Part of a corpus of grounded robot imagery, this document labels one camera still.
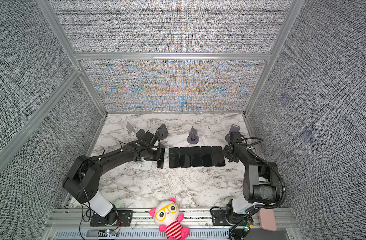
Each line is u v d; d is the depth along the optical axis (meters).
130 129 1.01
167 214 0.69
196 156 0.97
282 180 0.42
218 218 0.73
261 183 0.46
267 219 0.73
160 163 0.88
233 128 0.98
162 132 1.02
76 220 0.79
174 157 0.96
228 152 0.71
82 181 0.45
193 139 1.02
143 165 0.91
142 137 0.93
